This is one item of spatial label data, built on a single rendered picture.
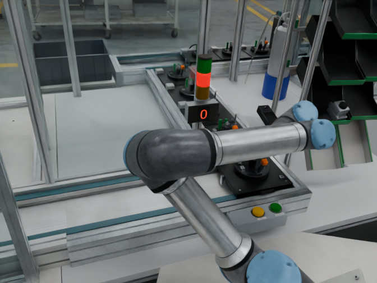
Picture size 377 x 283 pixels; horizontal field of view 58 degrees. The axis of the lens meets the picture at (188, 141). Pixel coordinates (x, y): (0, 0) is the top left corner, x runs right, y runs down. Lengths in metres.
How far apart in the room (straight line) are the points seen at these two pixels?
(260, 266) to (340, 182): 0.86
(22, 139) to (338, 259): 1.49
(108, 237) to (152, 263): 0.17
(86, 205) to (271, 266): 0.72
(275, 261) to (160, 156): 0.38
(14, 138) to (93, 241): 0.90
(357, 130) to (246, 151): 0.92
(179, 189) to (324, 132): 0.38
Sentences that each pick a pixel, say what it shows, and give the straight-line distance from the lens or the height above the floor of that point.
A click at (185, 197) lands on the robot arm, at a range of 0.83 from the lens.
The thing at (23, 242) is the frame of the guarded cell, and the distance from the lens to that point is 1.07.
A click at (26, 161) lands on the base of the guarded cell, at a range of 1.70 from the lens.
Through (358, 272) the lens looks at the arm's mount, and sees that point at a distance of 1.05.
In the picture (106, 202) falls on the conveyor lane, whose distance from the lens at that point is 1.32.
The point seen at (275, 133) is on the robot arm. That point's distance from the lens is 0.81.
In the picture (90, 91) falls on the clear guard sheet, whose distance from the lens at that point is 1.20.
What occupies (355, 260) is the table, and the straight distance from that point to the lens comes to 1.36.
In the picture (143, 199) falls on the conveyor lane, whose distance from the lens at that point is 1.32.
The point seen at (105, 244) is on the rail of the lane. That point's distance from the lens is 1.16.
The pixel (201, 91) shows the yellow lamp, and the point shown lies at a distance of 1.24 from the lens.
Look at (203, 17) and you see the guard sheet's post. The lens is 1.19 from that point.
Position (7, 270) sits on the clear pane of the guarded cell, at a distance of 1.17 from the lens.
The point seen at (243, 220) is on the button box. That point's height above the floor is 0.96.
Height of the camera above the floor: 1.81
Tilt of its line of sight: 33 degrees down
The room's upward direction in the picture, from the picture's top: 3 degrees clockwise
